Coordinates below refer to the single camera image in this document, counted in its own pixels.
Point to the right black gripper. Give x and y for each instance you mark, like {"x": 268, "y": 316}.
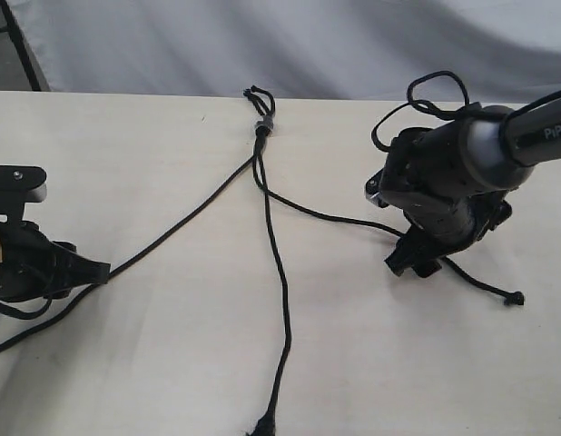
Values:
{"x": 432, "y": 186}

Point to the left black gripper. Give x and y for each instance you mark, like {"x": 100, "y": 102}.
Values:
{"x": 28, "y": 260}

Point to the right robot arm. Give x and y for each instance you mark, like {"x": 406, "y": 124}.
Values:
{"x": 502, "y": 146}

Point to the grey backdrop cloth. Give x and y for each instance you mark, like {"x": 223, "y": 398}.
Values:
{"x": 506, "y": 51}

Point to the black stand pole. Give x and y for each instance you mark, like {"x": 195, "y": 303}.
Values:
{"x": 33, "y": 73}

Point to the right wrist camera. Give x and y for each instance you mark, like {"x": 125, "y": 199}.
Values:
{"x": 378, "y": 188}

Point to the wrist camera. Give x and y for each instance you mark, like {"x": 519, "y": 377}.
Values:
{"x": 20, "y": 185}
{"x": 378, "y": 188}

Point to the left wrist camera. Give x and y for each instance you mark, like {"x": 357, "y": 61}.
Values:
{"x": 20, "y": 185}

